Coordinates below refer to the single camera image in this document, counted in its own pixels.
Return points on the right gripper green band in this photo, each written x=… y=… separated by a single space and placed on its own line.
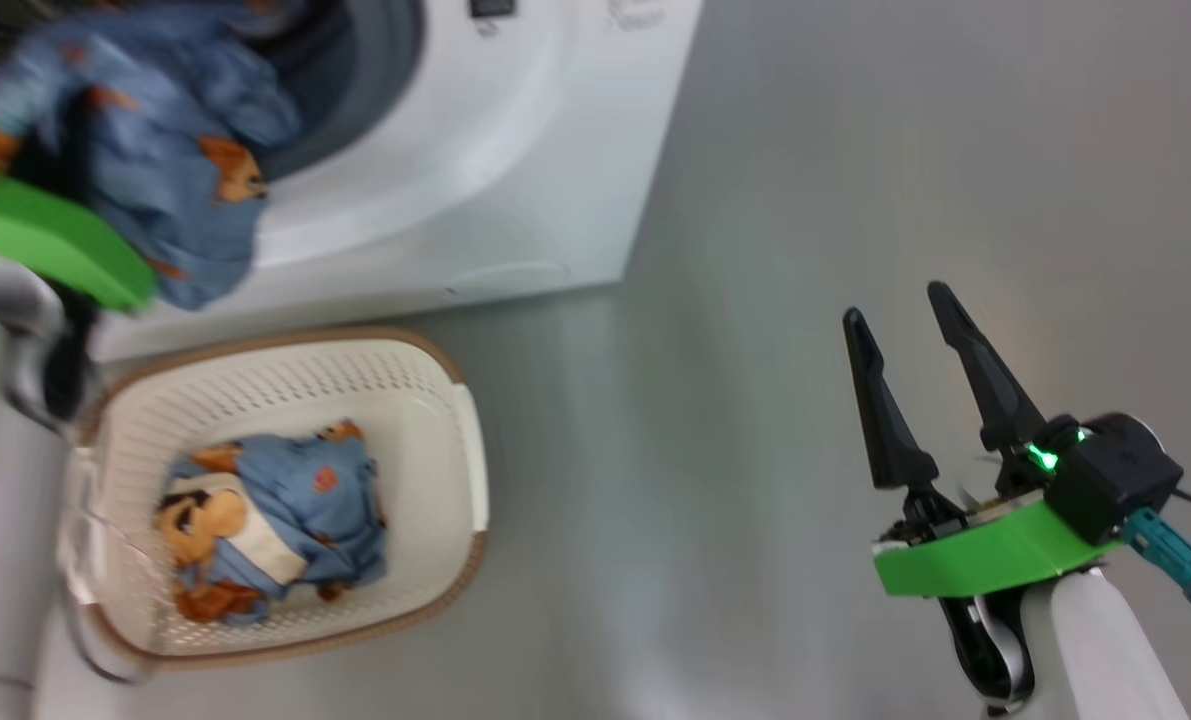
x=995 y=550

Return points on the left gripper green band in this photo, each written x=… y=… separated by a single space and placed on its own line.
x=45 y=230

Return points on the blue cartoon print garment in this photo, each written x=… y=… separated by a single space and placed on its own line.
x=165 y=130

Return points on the blue garment with bear face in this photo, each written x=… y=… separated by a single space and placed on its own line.
x=285 y=510

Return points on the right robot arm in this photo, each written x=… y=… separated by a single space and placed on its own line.
x=1095 y=650

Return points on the cream perforated laundry basket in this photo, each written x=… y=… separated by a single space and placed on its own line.
x=425 y=420

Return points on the white front-load washing machine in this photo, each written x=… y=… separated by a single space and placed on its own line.
x=515 y=150

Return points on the black door latch socket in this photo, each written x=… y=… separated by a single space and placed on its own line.
x=492 y=7

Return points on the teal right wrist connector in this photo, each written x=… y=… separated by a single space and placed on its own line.
x=1170 y=555

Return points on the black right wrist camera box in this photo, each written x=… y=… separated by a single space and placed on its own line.
x=1115 y=480

